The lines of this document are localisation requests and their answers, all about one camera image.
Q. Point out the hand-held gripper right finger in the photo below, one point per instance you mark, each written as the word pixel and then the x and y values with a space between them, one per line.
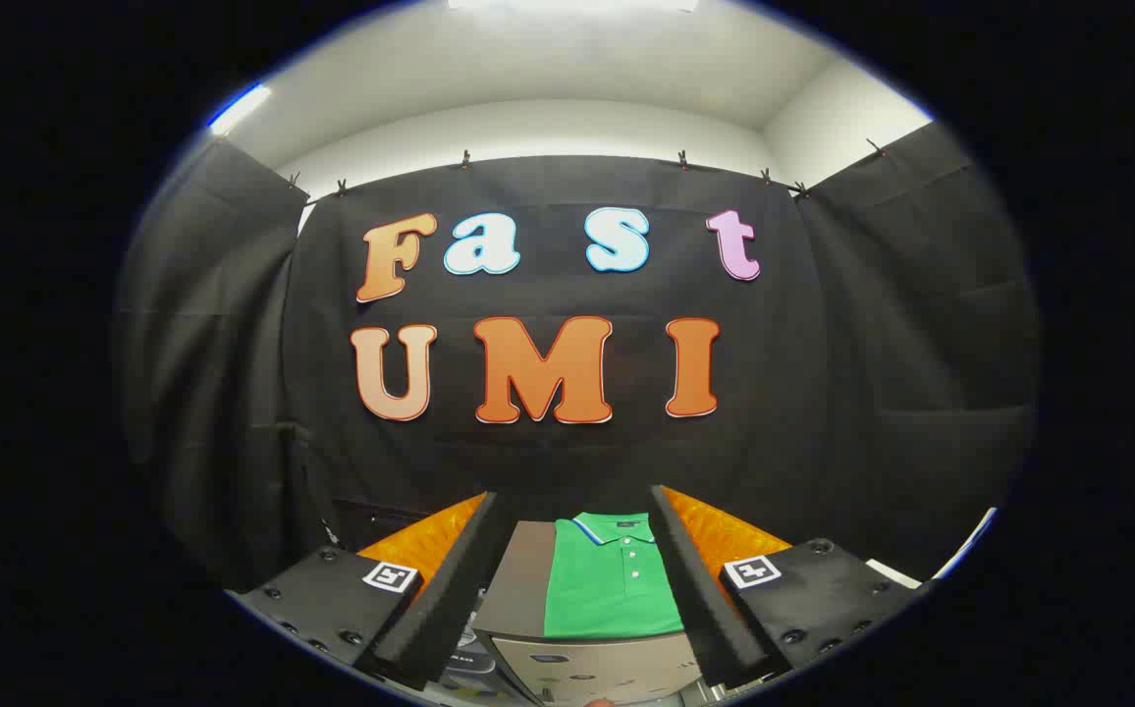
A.
pixel 690 579

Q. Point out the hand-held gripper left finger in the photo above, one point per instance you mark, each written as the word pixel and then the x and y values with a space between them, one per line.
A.
pixel 459 579

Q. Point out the row of black clips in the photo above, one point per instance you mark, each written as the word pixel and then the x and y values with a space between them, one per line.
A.
pixel 465 159

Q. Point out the grey cabinet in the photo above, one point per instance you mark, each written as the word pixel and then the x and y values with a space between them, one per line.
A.
pixel 518 579

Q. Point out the black backdrop cloth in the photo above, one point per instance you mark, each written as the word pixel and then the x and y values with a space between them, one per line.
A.
pixel 567 462

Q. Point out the green polo shirt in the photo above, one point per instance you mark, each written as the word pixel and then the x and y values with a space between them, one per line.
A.
pixel 607 589

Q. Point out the black washing machine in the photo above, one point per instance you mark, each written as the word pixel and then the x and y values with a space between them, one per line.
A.
pixel 464 658

